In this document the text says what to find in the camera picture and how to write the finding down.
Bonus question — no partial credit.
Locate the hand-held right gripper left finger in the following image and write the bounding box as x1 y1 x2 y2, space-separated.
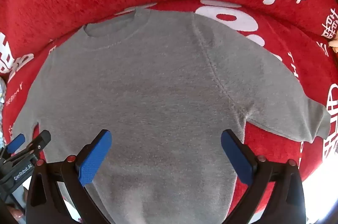
25 129 112 224

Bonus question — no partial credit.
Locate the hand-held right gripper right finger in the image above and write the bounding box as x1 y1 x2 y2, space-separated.
221 129 307 224

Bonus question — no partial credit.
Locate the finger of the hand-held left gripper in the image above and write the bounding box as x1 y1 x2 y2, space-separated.
14 130 52 162
0 134 26 158

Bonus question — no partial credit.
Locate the grey t-shirt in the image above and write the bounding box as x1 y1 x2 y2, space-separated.
12 6 331 224

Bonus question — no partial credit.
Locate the light patterned cloth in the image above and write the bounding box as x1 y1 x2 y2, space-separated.
0 77 6 108

